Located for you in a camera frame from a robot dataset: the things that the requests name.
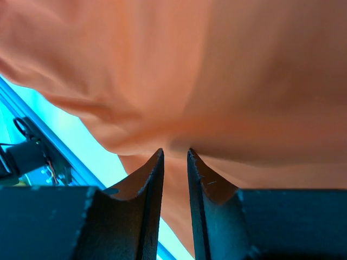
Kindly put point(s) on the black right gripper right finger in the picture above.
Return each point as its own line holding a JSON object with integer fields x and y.
{"x": 233, "y": 223}

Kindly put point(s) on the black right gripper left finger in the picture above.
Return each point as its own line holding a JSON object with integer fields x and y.
{"x": 81, "y": 222}

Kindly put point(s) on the orange shorts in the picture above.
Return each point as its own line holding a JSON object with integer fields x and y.
{"x": 256, "y": 88}

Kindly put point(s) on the aluminium mounting rail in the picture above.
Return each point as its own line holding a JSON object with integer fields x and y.
{"x": 81, "y": 175}

